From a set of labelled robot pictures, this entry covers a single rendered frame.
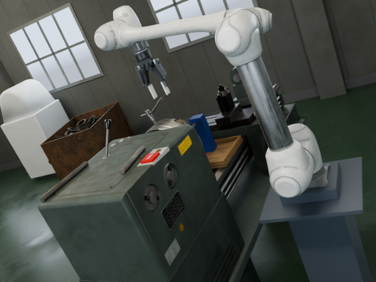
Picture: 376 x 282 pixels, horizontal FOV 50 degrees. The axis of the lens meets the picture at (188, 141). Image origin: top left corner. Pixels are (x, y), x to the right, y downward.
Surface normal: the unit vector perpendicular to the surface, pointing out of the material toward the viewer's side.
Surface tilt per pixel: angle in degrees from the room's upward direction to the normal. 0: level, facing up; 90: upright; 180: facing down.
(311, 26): 90
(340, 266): 90
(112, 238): 90
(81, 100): 90
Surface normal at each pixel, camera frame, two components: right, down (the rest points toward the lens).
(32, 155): -0.30, 0.44
